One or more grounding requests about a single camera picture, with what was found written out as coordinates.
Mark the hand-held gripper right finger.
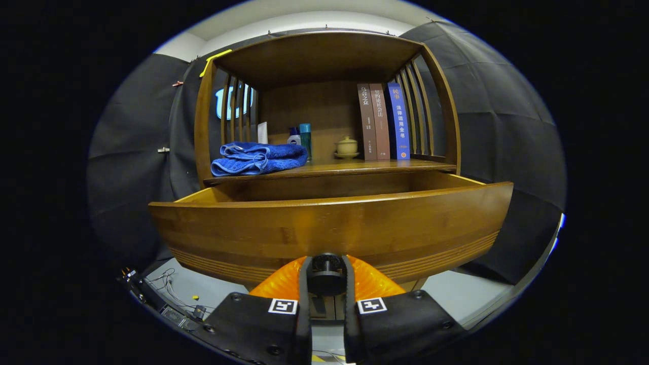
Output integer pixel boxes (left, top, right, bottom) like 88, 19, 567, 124
341, 255, 467, 365

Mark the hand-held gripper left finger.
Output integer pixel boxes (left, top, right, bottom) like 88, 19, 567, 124
200, 256, 312, 365

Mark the wooden countertop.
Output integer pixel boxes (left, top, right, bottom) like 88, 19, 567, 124
204, 159, 457, 186

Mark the wooden cabinet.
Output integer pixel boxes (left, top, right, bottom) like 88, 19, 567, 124
194, 31, 462, 323

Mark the black floor device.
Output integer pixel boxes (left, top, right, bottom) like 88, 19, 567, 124
119, 268, 203, 330

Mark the blue towel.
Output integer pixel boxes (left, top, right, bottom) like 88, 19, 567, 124
211, 141, 309, 177

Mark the beige lidded teacup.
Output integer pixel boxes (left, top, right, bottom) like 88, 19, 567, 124
334, 135, 360, 160

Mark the teal blue bottle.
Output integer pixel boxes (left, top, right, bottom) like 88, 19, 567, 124
299, 123, 313, 162

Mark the dark brown book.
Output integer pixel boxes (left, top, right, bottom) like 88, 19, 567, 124
357, 83, 378, 162

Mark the reddish brown book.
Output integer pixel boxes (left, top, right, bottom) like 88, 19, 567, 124
370, 83, 391, 161

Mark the blue book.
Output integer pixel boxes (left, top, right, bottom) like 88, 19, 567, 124
386, 83, 411, 161

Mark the white cable bundle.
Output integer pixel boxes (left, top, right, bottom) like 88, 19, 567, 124
147, 269, 203, 315

